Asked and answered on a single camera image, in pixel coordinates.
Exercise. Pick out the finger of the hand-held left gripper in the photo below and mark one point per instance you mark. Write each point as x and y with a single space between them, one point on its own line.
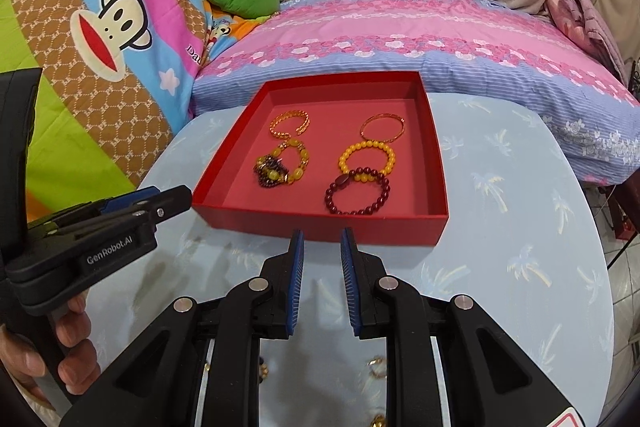
125 204
172 202

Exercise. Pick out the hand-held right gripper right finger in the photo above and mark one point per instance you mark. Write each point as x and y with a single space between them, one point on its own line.
350 287

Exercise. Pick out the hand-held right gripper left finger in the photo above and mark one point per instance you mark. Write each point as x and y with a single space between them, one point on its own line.
296 287

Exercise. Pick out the red cardboard box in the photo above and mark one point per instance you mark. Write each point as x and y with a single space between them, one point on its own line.
320 227

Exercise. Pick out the gold bangle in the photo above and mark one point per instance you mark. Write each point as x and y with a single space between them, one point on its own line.
362 128

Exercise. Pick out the person's left hand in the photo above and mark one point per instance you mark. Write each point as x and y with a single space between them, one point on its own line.
77 347

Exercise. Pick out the monkey print blanket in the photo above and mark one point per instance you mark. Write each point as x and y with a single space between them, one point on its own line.
125 97

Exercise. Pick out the blue palm print tablecloth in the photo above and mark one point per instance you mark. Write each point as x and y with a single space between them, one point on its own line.
500 257

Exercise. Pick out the pink blue striped pillow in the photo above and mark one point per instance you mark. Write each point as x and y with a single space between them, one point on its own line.
425 32

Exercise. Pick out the pink quilted cloth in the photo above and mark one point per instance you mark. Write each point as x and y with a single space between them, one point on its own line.
575 12

